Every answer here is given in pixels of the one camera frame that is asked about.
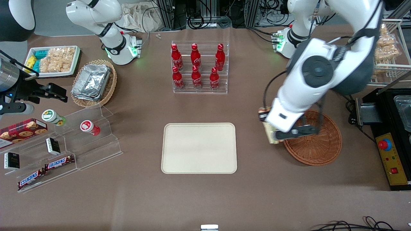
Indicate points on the clear acrylic bottle rack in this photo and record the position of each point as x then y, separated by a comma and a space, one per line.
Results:
205, 51

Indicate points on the green lid drink bottle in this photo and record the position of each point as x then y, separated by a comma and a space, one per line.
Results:
51, 116

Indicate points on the teal snack pack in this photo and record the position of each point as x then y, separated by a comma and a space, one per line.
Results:
36, 66
41, 54

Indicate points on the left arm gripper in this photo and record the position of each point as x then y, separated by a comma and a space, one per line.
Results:
261, 115

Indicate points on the clear bag of crackers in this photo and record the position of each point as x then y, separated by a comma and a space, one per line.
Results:
62, 53
54, 65

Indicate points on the oval light wicker basket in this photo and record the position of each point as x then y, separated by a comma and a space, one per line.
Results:
111, 88

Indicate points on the red lid drink bottle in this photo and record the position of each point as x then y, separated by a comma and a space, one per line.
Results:
88, 126

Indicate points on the white snack tray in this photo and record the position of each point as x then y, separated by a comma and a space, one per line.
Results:
76, 61

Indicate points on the beige cloth bag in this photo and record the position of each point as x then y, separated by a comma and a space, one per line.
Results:
141, 16

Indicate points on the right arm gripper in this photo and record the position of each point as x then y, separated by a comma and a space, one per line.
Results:
26, 89

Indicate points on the black sealing machine yellow panel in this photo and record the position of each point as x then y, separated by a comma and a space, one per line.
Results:
391, 160

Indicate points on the snickers bar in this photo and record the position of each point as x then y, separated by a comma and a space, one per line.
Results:
30, 179
59, 162

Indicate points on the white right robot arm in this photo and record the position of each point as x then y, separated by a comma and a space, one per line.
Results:
96, 14

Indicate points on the yellow snack pack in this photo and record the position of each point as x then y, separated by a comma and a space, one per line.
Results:
30, 62

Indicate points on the clear acrylic stepped shelf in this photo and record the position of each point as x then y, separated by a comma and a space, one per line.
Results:
96, 150

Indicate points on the cream rectangular tray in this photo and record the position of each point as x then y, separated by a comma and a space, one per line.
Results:
199, 147

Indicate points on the red cola bottle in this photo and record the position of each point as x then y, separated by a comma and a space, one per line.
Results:
177, 78
195, 56
196, 78
175, 57
220, 57
214, 79

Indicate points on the white device edge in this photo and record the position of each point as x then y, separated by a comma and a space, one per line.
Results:
209, 227

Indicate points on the aluminium frame post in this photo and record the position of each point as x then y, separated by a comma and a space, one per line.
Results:
251, 12
167, 12

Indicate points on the aluminium foil container stack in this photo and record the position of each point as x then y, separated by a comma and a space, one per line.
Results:
91, 81

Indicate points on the round brown wicker basket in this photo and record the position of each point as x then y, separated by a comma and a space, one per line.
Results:
318, 150

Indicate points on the red cookie box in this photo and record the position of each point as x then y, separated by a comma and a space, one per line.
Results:
22, 130

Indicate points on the clear plastic food container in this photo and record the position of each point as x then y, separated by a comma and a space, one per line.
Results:
404, 112

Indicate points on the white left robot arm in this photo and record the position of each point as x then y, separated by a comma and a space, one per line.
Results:
324, 48

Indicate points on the clear bag of biscuits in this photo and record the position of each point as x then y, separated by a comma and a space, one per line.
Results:
387, 51
387, 33

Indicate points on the small black box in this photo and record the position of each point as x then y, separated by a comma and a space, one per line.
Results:
53, 146
12, 161

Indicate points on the triangle sandwich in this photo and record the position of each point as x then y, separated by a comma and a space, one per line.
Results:
271, 136

